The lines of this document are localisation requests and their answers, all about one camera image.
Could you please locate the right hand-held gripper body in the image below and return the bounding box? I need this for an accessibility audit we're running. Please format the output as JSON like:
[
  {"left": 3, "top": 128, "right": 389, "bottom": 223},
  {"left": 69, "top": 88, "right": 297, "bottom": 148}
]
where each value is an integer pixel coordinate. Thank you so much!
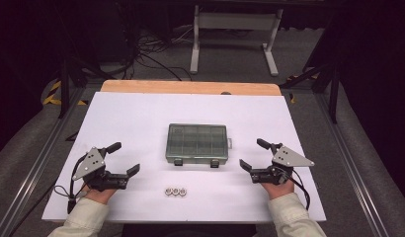
[{"left": 249, "top": 142, "right": 316, "bottom": 186}]

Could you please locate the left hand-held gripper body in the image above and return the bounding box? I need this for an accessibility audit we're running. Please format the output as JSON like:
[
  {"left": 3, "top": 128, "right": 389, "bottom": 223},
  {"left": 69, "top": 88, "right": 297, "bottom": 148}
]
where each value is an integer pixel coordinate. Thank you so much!
[{"left": 71, "top": 146, "right": 129, "bottom": 193}]

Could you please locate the clear plastic compartment box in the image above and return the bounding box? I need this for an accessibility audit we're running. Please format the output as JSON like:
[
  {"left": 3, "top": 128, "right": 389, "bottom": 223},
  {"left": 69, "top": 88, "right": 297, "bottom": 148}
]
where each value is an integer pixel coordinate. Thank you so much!
[{"left": 165, "top": 122, "right": 234, "bottom": 169}]

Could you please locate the person's left hand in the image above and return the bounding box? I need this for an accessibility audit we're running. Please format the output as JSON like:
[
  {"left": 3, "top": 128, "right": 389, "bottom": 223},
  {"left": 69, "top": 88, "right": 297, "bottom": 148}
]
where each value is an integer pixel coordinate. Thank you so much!
[{"left": 81, "top": 184, "right": 119, "bottom": 205}]

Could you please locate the person's right hand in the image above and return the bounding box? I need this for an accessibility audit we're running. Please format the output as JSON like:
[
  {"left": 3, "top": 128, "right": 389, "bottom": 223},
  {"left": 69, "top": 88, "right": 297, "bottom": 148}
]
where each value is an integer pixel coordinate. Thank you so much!
[{"left": 260, "top": 179, "right": 295, "bottom": 200}]

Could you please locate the white table board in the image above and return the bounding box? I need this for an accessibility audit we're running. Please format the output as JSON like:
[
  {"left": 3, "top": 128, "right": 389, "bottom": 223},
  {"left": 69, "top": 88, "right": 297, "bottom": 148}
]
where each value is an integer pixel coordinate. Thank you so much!
[{"left": 41, "top": 91, "right": 327, "bottom": 224}]

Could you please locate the yellow black floor tape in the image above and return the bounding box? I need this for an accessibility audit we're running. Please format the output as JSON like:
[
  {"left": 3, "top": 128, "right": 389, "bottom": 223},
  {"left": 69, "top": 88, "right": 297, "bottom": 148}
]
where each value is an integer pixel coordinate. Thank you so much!
[
  {"left": 41, "top": 80, "right": 89, "bottom": 107},
  {"left": 286, "top": 73, "right": 321, "bottom": 105}
]

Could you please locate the black tripod stand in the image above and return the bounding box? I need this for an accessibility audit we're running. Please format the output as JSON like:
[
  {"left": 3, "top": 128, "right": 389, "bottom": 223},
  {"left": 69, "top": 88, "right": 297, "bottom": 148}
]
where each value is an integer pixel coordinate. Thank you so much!
[
  {"left": 279, "top": 60, "right": 342, "bottom": 125},
  {"left": 56, "top": 55, "right": 108, "bottom": 120}
]

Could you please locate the white metal stand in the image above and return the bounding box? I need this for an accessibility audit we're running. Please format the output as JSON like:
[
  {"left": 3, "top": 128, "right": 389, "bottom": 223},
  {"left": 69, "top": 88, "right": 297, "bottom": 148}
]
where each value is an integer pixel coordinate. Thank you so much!
[{"left": 189, "top": 4, "right": 284, "bottom": 77}]

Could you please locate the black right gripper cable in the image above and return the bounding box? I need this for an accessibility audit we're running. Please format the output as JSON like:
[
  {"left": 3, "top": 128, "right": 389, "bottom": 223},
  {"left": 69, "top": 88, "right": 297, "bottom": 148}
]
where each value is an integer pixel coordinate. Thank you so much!
[{"left": 283, "top": 167, "right": 312, "bottom": 211}]

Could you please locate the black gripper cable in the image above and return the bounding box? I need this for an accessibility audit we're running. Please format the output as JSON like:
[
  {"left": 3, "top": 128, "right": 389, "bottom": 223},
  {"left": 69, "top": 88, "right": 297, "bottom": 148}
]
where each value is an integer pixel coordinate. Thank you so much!
[
  {"left": 53, "top": 154, "right": 88, "bottom": 215},
  {"left": 283, "top": 167, "right": 312, "bottom": 211}
]

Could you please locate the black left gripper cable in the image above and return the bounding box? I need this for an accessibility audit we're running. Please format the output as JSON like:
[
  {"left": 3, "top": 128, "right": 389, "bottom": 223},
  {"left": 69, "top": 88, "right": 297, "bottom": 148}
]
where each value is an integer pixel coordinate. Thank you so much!
[{"left": 53, "top": 154, "right": 88, "bottom": 215}]

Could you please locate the aluminium floor rail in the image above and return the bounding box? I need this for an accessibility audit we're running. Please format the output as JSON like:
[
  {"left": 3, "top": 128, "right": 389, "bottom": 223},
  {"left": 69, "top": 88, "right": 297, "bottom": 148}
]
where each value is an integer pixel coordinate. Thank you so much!
[
  {"left": 313, "top": 92, "right": 391, "bottom": 237},
  {"left": 0, "top": 88, "right": 87, "bottom": 237}
]

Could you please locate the bundle of black floor cables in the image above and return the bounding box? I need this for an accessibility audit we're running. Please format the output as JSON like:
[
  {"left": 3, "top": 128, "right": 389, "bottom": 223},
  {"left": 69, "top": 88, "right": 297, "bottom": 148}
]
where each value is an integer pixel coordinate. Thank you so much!
[{"left": 122, "top": 24, "right": 196, "bottom": 82}]

